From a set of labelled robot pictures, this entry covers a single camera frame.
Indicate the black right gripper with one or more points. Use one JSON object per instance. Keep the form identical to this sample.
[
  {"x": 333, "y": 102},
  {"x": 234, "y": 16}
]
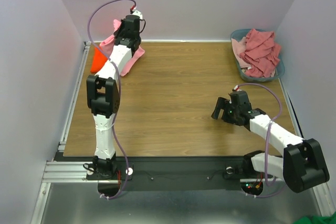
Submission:
[{"x": 226, "y": 111}]

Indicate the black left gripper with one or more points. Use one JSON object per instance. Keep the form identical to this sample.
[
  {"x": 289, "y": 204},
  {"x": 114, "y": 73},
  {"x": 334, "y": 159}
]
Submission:
[{"x": 117, "y": 32}]

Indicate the light pink t shirt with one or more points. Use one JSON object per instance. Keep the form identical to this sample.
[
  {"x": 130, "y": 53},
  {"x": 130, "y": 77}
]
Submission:
[{"x": 107, "y": 47}]

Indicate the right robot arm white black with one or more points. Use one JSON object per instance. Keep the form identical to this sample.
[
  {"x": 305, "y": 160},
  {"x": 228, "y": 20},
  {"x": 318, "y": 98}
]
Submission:
[{"x": 301, "y": 164}]

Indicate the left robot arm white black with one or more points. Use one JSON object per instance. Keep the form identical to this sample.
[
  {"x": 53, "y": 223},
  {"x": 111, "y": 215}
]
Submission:
[{"x": 103, "y": 95}]

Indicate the folded orange t shirt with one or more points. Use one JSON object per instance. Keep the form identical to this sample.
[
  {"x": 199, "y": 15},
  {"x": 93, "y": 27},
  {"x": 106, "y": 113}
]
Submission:
[{"x": 98, "y": 61}]

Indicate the pale pink garment in basket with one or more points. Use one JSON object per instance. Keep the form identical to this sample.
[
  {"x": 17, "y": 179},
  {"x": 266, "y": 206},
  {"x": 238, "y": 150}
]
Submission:
[{"x": 238, "y": 48}]

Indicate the dusty rose t shirt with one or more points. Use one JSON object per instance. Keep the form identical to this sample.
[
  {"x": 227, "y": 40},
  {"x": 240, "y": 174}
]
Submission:
[{"x": 262, "y": 53}]

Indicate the blue plastic laundry basket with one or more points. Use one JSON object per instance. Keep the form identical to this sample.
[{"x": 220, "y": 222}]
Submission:
[{"x": 279, "y": 70}]

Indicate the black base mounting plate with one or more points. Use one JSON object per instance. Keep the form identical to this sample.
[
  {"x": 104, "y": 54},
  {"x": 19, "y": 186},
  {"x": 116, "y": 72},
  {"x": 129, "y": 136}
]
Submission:
[{"x": 175, "y": 174}]

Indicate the green cloth at corner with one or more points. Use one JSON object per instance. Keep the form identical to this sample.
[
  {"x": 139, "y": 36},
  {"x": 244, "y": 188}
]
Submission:
[{"x": 316, "y": 220}]

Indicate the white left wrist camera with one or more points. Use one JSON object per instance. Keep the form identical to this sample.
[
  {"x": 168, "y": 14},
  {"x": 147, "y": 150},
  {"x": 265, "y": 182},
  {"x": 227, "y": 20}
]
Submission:
[{"x": 137, "y": 13}]

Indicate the left aluminium frame rail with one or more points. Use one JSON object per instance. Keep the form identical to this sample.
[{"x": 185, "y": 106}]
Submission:
[{"x": 68, "y": 171}]

